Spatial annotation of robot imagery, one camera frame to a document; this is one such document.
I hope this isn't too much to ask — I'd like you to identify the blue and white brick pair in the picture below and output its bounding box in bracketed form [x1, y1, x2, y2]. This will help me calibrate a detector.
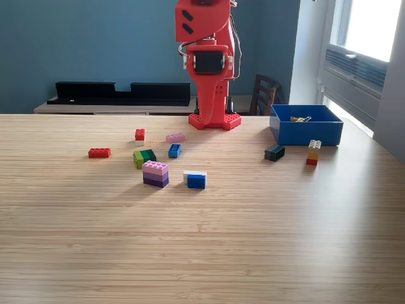
[182, 170, 208, 190]

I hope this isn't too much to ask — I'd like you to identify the pale wooden sideboard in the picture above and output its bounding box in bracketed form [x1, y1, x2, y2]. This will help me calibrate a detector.
[34, 94, 254, 116]

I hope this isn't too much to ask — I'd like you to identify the grey wall heater unit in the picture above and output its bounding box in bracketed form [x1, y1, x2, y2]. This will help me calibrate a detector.
[318, 44, 389, 127]

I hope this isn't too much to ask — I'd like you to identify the flat red brick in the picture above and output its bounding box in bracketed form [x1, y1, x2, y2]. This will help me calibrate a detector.
[88, 148, 111, 159]

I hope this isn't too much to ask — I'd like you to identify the white window frame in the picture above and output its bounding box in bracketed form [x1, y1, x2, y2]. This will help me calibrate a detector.
[328, 0, 402, 63]

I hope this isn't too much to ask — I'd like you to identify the blue plastic bin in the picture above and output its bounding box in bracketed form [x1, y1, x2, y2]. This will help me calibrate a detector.
[269, 104, 344, 147]

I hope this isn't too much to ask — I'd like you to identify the black shelf unit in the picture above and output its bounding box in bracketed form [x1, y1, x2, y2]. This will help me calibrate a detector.
[46, 81, 192, 107]

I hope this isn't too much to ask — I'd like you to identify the dark green brick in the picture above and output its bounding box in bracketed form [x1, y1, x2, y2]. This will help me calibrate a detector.
[264, 144, 285, 162]

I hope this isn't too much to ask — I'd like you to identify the purple and pink brick stack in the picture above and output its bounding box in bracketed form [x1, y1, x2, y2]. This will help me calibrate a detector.
[142, 160, 170, 189]

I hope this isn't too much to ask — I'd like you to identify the dark wooden chair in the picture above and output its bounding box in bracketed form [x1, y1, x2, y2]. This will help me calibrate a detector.
[249, 74, 282, 117]

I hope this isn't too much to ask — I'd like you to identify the green brick stack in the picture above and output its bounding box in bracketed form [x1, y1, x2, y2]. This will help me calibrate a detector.
[132, 149, 157, 170]

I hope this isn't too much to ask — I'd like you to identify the white yellow red brick tower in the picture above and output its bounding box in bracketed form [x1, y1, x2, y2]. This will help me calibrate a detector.
[306, 139, 322, 167]

